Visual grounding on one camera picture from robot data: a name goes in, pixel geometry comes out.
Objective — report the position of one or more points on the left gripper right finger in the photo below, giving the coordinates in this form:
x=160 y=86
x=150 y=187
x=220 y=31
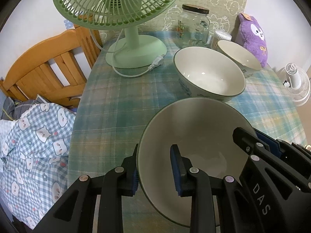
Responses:
x=195 y=183

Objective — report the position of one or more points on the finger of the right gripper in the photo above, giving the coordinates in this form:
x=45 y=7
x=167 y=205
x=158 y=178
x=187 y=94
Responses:
x=295 y=166
x=278 y=146

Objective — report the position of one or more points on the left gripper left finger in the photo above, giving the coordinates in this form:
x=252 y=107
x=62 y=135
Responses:
x=93 y=203

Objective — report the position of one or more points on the floral ceramic bowl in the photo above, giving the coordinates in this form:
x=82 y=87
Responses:
x=245 y=60
x=202 y=128
x=207 y=73

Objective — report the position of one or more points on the white standing fan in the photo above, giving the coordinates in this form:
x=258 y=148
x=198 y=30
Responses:
x=296 y=82

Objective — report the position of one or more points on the blue checkered bedding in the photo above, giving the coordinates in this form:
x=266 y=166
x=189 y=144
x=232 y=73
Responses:
x=34 y=160

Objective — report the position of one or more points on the purple plush bunny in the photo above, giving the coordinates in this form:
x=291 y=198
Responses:
x=251 y=36

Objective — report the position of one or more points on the cotton swab container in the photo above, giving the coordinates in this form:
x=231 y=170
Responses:
x=217 y=36

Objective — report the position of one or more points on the plaid tablecloth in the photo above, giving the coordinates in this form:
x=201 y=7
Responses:
x=114 y=111

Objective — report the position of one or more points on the glass jar black lid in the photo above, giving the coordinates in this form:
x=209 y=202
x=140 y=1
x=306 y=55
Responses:
x=192 y=28

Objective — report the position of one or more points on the wooden bed headboard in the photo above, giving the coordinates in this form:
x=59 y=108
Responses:
x=56 y=68

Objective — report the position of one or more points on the green desk fan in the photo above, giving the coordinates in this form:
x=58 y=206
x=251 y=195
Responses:
x=132 y=51

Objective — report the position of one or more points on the green cartoon wall mat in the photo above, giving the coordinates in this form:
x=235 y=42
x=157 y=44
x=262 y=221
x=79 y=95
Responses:
x=222 y=15

